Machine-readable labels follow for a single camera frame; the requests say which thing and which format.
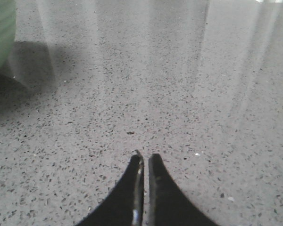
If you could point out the green ribbed bowl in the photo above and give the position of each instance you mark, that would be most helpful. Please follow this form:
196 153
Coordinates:
7 28

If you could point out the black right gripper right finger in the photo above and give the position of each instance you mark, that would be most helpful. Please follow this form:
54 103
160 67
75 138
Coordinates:
168 205

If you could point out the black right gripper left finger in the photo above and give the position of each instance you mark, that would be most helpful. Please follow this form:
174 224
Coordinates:
124 204

